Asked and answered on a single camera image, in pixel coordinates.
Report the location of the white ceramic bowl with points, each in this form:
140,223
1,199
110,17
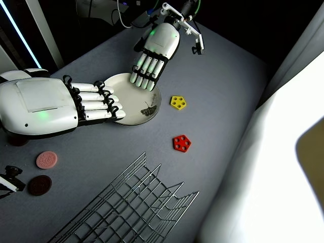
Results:
136,101

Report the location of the glowing light strip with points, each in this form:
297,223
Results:
21,34

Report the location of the brown round toy biscuit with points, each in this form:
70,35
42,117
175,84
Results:
40,185

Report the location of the pink round toy biscuit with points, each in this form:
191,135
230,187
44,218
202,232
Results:
46,160

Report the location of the yellow pentagon block with holes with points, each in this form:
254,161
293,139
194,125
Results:
178,101

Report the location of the red pentagon block with holes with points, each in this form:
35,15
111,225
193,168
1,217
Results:
182,143

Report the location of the grey table cloth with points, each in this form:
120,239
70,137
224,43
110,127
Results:
215,88

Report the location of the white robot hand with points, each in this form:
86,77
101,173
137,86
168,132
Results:
38,101
162,40

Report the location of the white upright post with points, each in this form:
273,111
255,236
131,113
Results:
45,30

